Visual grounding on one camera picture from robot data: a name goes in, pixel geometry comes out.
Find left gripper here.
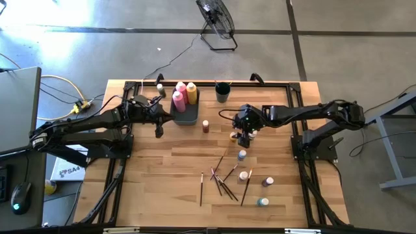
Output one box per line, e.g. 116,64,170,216
124,94,176,139

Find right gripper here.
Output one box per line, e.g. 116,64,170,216
231,103,263,149

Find large pink paint bottle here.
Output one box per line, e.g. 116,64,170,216
172,90,187,114
175,81,190,104

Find large yellow paint bottle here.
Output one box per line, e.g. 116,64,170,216
185,82,198,105

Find grey-teal plastic bin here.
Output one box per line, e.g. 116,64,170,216
170,84,201,126

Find black paintbrush silver ferrule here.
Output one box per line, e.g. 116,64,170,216
222,163,239,183

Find black paintbrush golden tip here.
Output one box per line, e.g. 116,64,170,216
210,149,228,181

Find loose paintbrushes on table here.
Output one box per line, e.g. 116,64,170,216
240,167,254,207

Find teal ribbed plastic cup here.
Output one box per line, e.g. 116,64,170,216
214,81,231,104

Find long black paintbrushes right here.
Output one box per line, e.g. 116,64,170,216
213,174,234,200

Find white printed box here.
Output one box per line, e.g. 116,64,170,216
49,142,89,183

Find white aluminium extrusion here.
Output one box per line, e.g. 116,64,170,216
102,227,141,234
283,227,323,234

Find black floor fan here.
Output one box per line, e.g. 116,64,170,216
195,0,239,52

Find yellow round object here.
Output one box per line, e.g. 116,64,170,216
44,179,58,196

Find black desk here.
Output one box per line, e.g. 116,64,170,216
0,146,48,232

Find black computer mouse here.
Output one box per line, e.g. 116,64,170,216
10,181,33,216

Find black keyboard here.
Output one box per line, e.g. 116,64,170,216
0,164,10,203

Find black aluminium table frame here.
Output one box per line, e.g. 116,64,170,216
73,79,351,228

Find thin black fan cable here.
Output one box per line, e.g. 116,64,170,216
144,31,209,81

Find yellow extension cable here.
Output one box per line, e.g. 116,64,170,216
36,73,91,122

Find grey metal table frame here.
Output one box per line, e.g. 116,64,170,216
358,90,416,192

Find black floor cable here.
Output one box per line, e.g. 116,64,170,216
359,83,416,115

